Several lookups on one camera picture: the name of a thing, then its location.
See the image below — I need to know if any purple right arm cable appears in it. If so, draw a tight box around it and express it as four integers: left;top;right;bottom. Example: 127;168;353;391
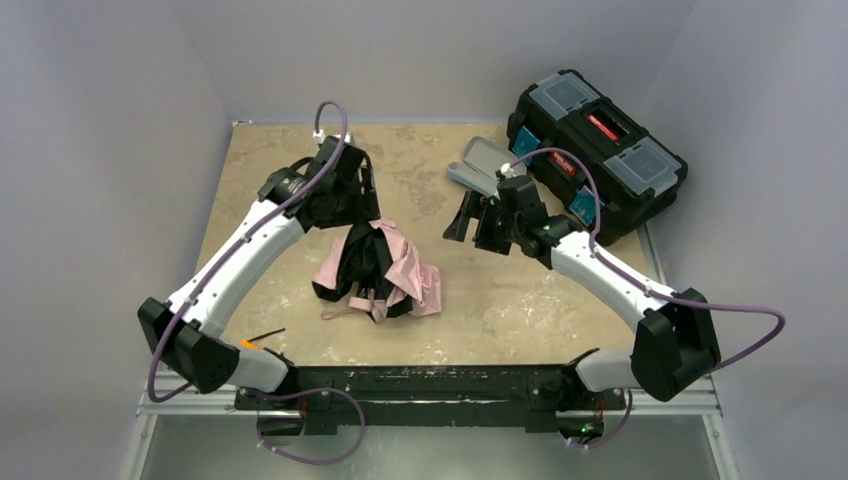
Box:
508;146;787;372

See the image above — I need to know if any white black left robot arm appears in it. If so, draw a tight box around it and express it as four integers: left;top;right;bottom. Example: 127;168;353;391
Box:
137;136;379;393

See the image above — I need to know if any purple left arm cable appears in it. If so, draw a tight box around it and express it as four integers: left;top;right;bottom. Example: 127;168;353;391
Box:
146;100;350;404

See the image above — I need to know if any aluminium rail frame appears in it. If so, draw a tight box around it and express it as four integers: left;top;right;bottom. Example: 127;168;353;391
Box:
122;365;738;479

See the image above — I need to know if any orange and black tool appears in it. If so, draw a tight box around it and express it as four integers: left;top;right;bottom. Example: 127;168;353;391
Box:
240;327;286;350

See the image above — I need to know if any black toolbox with clear lids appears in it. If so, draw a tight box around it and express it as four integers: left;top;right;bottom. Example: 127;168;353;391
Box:
506;69;688;247

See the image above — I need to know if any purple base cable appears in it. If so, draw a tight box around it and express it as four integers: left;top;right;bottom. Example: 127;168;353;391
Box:
254;387;367;466

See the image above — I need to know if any light blue glasses case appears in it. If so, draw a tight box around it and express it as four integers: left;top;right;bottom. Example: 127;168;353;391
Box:
446;136;528;196

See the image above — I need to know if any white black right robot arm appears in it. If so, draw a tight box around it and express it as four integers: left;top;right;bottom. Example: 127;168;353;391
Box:
443;176;722;402

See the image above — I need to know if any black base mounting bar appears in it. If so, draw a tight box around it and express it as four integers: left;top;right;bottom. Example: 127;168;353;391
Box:
234;364;626;438

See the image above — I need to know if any pink and black folding umbrella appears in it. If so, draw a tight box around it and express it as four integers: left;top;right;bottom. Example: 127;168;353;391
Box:
312;219;443;324

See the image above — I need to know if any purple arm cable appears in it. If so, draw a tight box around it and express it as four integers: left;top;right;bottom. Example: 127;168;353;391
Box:
508;146;787;372
146;100;350;404

